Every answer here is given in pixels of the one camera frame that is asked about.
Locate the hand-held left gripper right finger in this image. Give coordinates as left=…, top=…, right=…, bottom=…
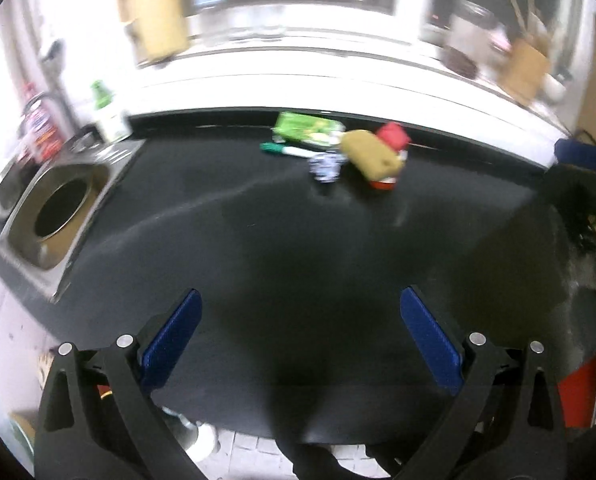
left=399, top=285, right=569, bottom=480

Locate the red printed packet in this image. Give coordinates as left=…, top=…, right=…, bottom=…
left=20, top=85, right=64, bottom=164

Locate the white window frame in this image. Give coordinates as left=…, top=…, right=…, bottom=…
left=112, top=0, right=596, bottom=86

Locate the green pump soap bottle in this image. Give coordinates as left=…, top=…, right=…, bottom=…
left=90, top=80, right=131, bottom=142

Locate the steel bowl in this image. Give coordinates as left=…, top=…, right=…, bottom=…
left=0, top=160, right=29, bottom=227

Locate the yellow plastic pitcher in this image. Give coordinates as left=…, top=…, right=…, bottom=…
left=116, top=0, right=189, bottom=65

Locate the steel faucet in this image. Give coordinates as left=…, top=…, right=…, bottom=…
left=22, top=91, right=98, bottom=151

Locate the small steel sink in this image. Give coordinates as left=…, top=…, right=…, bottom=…
left=0, top=139, right=146, bottom=304

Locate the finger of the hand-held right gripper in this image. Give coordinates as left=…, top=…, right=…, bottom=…
left=545, top=164, right=596, bottom=222
left=553, top=138, right=596, bottom=175

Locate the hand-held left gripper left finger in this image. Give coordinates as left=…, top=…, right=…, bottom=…
left=34, top=288, right=203, bottom=480

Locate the green white marker pen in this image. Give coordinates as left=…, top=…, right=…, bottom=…
left=260, top=142, right=329, bottom=160

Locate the red container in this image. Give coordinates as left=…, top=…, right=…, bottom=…
left=559, top=359, right=596, bottom=429

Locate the bamboo utensil holder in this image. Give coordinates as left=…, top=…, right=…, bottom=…
left=495, top=40, right=552, bottom=107

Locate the red capped bottle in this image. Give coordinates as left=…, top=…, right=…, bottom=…
left=368, top=121, right=410, bottom=191

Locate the green snack wrapper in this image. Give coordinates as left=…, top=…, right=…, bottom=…
left=272, top=111, right=347, bottom=149

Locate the yellow sponge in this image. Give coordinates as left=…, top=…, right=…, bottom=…
left=339, top=130, right=404, bottom=180

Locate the white ceramic pot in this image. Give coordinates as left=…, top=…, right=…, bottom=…
left=543, top=72, right=570, bottom=107

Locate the white bowl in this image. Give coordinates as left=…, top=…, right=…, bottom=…
left=185, top=422, right=221, bottom=462

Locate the clear spice jar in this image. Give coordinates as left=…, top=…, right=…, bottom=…
left=440, top=0, right=497, bottom=79

